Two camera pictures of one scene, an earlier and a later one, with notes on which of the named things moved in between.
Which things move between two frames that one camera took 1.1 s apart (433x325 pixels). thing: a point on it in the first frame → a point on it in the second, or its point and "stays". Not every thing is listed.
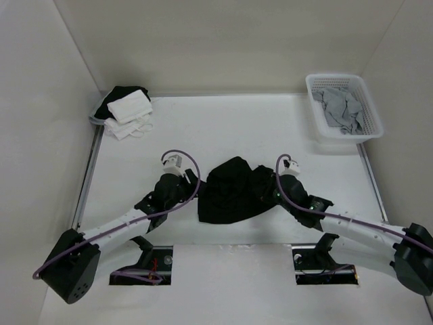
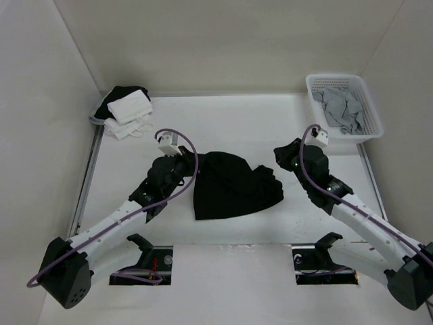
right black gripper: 272,178 → 283,154
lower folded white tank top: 135,128 stays
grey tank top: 342,109 stays
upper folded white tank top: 130,107 stays
